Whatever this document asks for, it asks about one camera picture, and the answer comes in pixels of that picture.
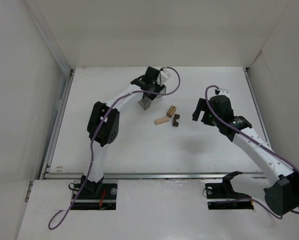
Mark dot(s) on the grey translucent plastic bin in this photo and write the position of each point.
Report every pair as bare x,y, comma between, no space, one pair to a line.
147,98

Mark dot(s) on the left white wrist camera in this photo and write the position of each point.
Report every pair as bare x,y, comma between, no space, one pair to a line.
164,75

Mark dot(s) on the striped brown wood block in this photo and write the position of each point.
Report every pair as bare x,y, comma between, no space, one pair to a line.
171,111

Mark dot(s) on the dark wood arch block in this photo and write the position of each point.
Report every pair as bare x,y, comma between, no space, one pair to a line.
176,118

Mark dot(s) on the light wood rectangular block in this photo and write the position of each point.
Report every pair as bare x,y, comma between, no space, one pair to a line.
161,120

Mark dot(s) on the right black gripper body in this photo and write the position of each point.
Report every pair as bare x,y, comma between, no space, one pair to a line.
204,110

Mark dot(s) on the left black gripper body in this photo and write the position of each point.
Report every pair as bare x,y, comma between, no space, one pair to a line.
148,90

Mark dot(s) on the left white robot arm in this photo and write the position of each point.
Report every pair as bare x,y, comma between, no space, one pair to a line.
104,120

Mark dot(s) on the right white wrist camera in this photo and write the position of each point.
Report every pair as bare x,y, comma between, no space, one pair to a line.
222,91

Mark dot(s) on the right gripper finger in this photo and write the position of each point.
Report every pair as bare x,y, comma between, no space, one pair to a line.
196,115
203,105

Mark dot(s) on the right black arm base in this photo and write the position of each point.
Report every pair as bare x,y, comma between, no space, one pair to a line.
221,195

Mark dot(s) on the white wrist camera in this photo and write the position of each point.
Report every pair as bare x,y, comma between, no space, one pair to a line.
222,91
164,75

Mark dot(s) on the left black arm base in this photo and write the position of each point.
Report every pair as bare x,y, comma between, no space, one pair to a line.
104,197

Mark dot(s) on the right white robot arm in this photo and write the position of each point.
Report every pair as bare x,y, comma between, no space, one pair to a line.
281,190

